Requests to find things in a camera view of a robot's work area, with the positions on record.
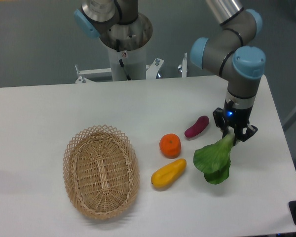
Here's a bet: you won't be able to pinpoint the yellow mango fruit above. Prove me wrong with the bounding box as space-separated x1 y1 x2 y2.
151 158 187 189

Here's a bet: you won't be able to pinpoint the purple sweet potato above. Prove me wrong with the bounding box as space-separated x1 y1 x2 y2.
185 116 210 138

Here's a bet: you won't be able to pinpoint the woven wicker basket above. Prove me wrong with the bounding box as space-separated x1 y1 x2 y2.
63 125 140 220

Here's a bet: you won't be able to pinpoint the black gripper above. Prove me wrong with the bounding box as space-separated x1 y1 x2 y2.
213 95 258 146

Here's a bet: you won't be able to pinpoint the orange tangerine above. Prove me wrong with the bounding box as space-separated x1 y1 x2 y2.
159 133 181 158

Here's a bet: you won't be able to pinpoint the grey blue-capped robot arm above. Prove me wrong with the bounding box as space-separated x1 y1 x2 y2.
74 0 266 143

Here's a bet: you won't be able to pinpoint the green bok choy vegetable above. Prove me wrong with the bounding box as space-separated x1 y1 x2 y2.
193 133 234 185

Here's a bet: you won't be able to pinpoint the white frame at right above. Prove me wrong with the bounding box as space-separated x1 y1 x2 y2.
282 105 296 132

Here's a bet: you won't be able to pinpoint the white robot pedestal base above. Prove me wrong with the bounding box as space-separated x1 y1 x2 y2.
74 12 189 84

